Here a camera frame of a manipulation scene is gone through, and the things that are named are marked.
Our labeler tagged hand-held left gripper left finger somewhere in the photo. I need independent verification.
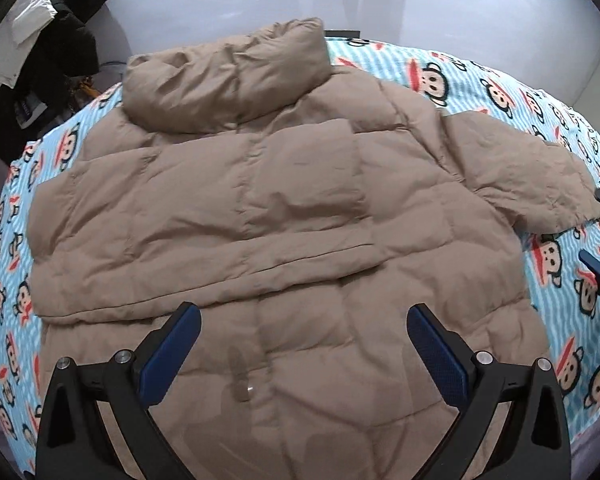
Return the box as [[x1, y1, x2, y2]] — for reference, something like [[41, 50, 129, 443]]
[[35, 301, 203, 480]]

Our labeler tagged white garment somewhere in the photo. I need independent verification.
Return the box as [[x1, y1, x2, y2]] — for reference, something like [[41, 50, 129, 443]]
[[0, 0, 59, 92]]

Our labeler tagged monkey printed striped blanket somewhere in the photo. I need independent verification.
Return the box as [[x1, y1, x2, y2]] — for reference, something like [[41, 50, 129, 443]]
[[0, 35, 600, 480]]

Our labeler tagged yellow object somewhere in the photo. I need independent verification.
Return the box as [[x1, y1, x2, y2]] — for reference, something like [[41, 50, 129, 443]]
[[69, 76, 100, 108]]

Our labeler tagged black hanging jacket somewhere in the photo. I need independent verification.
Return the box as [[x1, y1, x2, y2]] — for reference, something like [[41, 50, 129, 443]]
[[0, 10, 100, 133]]

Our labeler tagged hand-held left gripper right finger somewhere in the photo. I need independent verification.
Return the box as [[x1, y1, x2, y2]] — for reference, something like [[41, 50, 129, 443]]
[[406, 302, 573, 480]]

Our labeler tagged tan puffer jacket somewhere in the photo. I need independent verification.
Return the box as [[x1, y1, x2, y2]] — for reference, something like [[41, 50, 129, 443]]
[[27, 17, 600, 480]]

